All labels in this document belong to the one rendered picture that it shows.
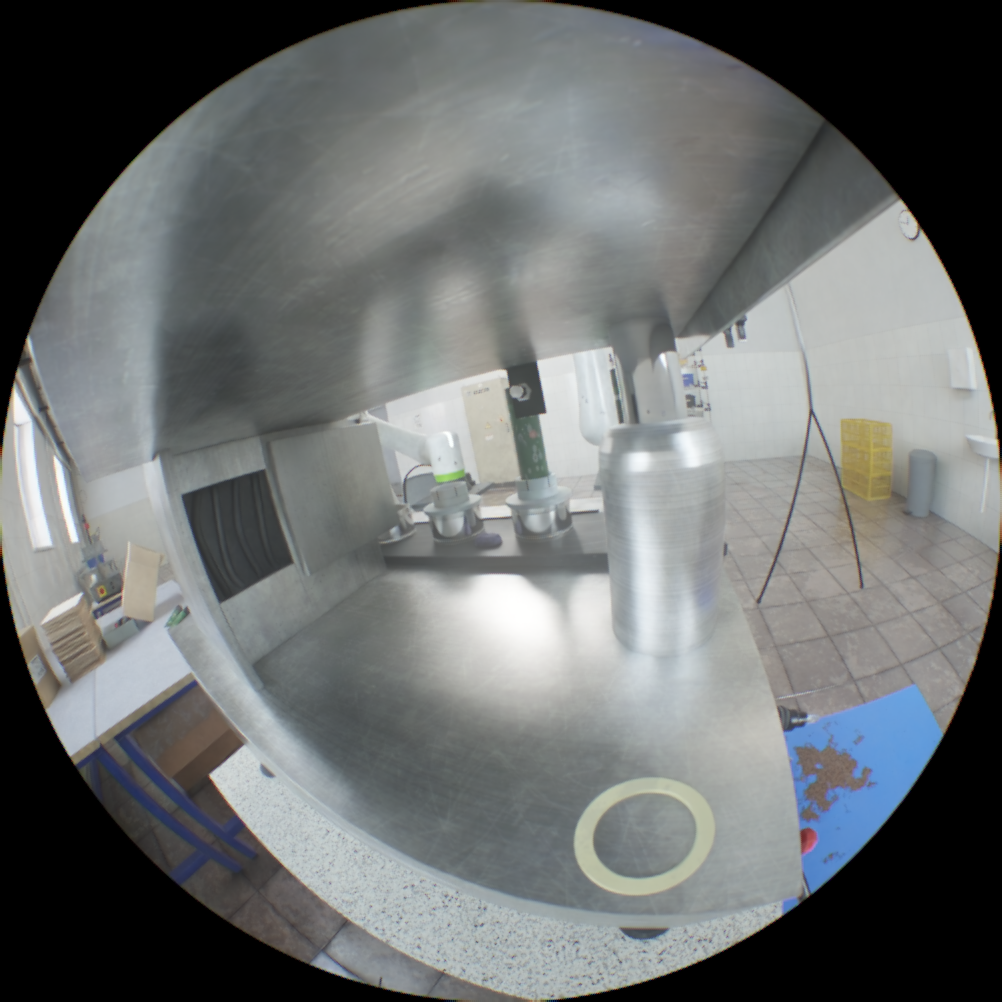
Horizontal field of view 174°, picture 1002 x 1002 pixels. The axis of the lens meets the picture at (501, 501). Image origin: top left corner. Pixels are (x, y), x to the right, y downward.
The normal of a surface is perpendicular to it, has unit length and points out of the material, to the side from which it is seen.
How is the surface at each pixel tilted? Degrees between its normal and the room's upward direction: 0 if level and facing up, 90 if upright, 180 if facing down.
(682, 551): 90
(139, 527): 90
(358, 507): 90
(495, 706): 0
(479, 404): 90
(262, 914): 0
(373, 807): 0
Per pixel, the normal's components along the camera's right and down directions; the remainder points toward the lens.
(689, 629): -0.04, 0.24
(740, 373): -0.37, 0.29
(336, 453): 0.91, -0.08
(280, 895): -0.18, -0.96
